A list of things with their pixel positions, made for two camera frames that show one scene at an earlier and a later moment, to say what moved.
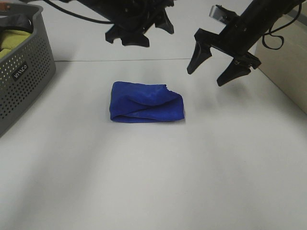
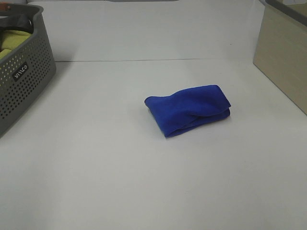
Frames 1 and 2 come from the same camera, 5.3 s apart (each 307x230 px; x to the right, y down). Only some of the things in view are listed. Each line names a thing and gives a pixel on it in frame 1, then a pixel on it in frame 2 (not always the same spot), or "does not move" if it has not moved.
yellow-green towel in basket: x=10 y=39 does not move
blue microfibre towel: x=144 y=102 -> x=188 y=109
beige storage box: x=282 y=53 does not move
